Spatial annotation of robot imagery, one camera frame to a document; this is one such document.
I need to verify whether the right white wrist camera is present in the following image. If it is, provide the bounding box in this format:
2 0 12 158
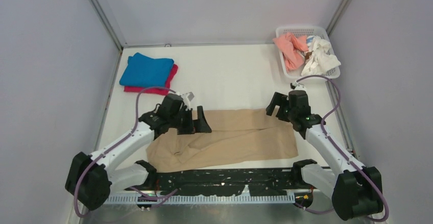
290 82 306 91

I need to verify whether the white t shirt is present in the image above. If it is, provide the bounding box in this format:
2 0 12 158
301 35 341 76

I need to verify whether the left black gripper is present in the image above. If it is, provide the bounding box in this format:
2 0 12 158
169 106 210 135

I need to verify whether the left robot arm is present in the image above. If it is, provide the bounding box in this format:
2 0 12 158
65 92 212 211

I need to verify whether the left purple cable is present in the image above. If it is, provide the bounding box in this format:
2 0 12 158
73 86 178 218

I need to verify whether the folded blue t shirt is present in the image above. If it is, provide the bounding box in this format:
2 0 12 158
119 53 175 88

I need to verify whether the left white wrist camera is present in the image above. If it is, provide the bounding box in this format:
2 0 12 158
181 92 195 110

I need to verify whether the folded magenta t shirt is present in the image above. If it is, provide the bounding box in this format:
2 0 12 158
123 64 179 95

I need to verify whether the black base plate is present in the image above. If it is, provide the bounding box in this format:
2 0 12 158
134 168 314 196

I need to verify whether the white plastic basket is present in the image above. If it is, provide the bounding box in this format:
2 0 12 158
273 25 341 80

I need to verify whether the pink t shirt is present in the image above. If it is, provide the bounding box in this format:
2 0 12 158
273 32 308 71

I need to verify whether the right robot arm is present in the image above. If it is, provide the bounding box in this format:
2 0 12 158
266 90 384 220

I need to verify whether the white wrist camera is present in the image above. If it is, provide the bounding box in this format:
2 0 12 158
290 82 306 91
181 92 195 110

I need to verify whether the aluminium frame rail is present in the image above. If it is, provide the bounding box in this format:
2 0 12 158
104 189 314 207

